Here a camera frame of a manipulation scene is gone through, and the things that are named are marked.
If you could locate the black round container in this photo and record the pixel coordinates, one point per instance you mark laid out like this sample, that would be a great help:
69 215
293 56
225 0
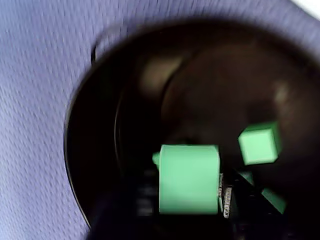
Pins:
212 87

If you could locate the blue woven mat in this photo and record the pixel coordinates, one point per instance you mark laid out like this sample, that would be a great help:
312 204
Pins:
37 100

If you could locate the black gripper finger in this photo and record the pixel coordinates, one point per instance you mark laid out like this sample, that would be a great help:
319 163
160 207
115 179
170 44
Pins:
125 212
245 212

